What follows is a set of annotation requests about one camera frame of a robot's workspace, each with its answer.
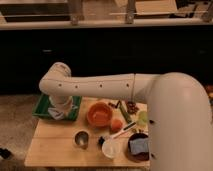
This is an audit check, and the blue sponge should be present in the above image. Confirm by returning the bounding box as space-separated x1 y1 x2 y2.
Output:
130 138 149 155

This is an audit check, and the orange bowl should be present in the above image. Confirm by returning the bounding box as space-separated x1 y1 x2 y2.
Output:
86 102 112 127

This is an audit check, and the red object on floor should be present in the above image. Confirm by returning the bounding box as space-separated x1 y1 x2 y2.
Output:
206 85 213 94

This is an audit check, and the brown dried food pile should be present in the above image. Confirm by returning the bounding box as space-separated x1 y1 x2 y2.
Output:
125 101 139 114

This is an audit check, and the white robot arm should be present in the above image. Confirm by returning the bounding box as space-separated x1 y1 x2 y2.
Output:
39 62 213 171

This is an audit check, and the small black object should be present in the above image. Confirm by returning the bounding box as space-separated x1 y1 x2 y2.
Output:
98 136 105 146

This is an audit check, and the white black box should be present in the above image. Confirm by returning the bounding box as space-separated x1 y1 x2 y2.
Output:
108 100 122 108

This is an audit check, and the dark brown plate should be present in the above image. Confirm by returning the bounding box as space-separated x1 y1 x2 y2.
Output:
127 133 149 162

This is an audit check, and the green cucumber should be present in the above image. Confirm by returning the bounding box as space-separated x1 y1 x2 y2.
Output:
119 102 132 123

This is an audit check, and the orange fruit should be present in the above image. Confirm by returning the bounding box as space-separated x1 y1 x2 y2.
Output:
110 119 123 132

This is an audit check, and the white plastic cup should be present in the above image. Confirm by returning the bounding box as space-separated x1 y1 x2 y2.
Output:
101 139 120 159

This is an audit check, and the green plastic tray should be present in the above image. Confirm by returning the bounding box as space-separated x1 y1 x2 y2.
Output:
32 94 82 121

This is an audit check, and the wooden table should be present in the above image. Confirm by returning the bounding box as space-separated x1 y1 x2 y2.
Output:
24 98 150 167

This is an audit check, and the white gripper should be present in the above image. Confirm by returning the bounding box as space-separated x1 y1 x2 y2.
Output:
49 96 72 113

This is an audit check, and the small metal cup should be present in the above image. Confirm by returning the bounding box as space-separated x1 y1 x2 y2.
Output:
75 131 89 149

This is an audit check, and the light blue towel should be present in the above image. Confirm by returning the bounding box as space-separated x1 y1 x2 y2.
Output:
47 105 80 121

